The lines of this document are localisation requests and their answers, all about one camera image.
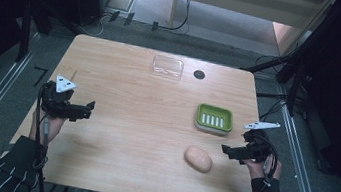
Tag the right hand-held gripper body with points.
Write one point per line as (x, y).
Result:
(257, 143)

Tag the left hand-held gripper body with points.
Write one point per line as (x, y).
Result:
(56, 102)

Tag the person's left hand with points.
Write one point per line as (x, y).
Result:
(53, 128)

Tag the person's right hand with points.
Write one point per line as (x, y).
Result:
(260, 171)

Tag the green soap dish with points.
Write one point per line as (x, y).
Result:
(214, 119)

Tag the pink soap bar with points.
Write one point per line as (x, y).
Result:
(198, 159)

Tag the black metal stand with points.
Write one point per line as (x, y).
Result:
(293, 73)
(26, 32)

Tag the black round table grommet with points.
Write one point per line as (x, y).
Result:
(199, 74)

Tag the clear plastic container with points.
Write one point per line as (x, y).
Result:
(167, 67)

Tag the light wooden shelf unit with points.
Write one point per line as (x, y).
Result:
(245, 2)

